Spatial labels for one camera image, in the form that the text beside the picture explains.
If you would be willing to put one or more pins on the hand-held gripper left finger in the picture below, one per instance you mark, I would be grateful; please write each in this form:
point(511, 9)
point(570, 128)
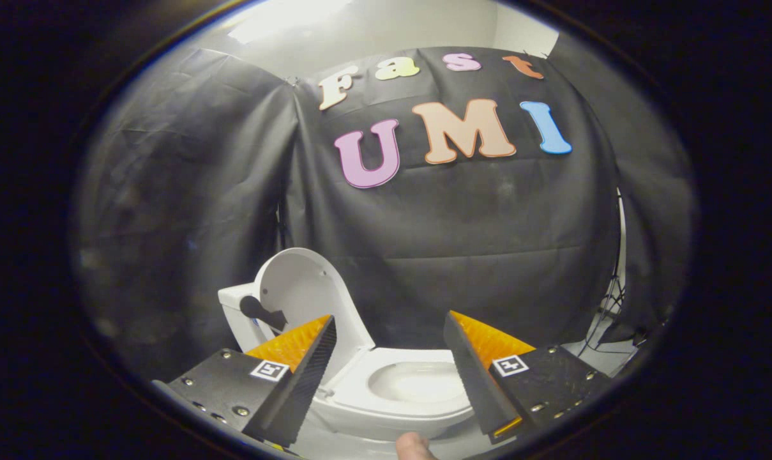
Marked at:
point(302, 390)

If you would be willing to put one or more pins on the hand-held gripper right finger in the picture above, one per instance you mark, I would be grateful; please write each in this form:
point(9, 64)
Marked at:
point(475, 383)

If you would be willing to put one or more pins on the black round lid pull tab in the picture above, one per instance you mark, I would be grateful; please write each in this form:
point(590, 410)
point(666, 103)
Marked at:
point(253, 306)

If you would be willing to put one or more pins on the white toilet lid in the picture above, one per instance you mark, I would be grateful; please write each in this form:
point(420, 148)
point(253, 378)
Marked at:
point(309, 281)

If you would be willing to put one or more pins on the white toilet bowl with seat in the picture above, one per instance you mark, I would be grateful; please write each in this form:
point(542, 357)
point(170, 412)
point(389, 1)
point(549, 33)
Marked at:
point(354, 390)

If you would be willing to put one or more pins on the black backdrop cloth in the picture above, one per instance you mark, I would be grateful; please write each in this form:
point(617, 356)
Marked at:
point(456, 223)

